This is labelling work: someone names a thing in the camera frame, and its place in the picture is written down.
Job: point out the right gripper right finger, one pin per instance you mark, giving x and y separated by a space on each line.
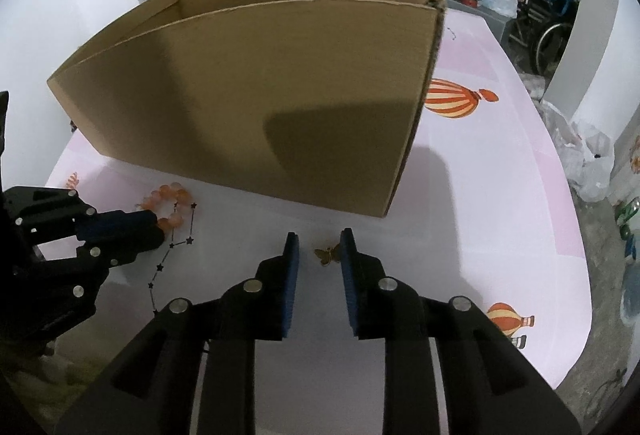
381 307

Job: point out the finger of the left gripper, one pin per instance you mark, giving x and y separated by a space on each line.
115 254
122 229

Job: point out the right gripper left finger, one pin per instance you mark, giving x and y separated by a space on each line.
256 309

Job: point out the gold butterfly hair clip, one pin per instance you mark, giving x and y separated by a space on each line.
329 255

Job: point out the pink balloon print tablecloth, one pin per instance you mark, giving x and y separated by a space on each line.
482 210

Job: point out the brown cardboard box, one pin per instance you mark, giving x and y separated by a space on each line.
312 101

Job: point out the green bottle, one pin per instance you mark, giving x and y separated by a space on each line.
623 215

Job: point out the wheelchair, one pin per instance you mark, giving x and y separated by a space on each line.
543 28

